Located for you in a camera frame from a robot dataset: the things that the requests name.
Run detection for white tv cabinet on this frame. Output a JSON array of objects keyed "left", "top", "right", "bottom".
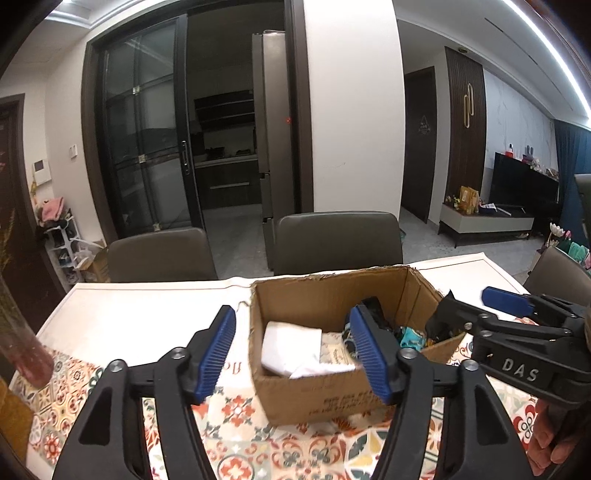
[{"left": 438, "top": 205, "right": 534, "bottom": 247}]

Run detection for white shoe rack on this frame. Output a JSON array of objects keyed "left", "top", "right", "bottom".
[{"left": 36, "top": 197, "right": 94, "bottom": 290}]

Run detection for black television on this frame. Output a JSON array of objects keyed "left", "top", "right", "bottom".
[{"left": 488, "top": 151, "right": 561, "bottom": 232}]

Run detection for dark chair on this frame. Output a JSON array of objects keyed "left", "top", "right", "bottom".
[
  {"left": 524, "top": 247, "right": 591, "bottom": 306},
  {"left": 107, "top": 227, "right": 218, "bottom": 283},
  {"left": 273, "top": 211, "right": 404, "bottom": 276}
]

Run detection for glass vase dried flowers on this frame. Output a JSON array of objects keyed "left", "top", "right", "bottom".
[{"left": 1, "top": 208, "right": 54, "bottom": 389}]

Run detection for dark chair left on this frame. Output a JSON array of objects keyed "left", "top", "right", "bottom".
[{"left": 107, "top": 227, "right": 218, "bottom": 283}]

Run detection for brown cardboard box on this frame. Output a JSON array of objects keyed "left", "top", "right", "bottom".
[{"left": 249, "top": 266, "right": 443, "bottom": 426}]

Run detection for black blue patterned scarf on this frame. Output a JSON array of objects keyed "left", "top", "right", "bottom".
[{"left": 341, "top": 297, "right": 428, "bottom": 362}]

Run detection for blue curtain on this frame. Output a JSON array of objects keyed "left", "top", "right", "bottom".
[{"left": 554, "top": 120, "right": 590, "bottom": 246}]

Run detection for dark chair right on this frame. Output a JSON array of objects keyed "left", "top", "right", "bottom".
[{"left": 524, "top": 247, "right": 591, "bottom": 306}]

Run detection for dark glass sliding door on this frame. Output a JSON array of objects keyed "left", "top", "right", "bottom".
[{"left": 82, "top": 1, "right": 312, "bottom": 241}]

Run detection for dark chair middle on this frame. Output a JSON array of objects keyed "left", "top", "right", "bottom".
[{"left": 273, "top": 211, "right": 404, "bottom": 276}]

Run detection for patterned floral table runner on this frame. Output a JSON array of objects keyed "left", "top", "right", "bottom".
[{"left": 8, "top": 343, "right": 544, "bottom": 480}]

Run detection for person right hand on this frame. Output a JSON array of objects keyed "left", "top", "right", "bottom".
[{"left": 527, "top": 399, "right": 585, "bottom": 477}]

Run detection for white cloth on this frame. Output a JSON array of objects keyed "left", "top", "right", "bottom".
[{"left": 260, "top": 322, "right": 360, "bottom": 379}]

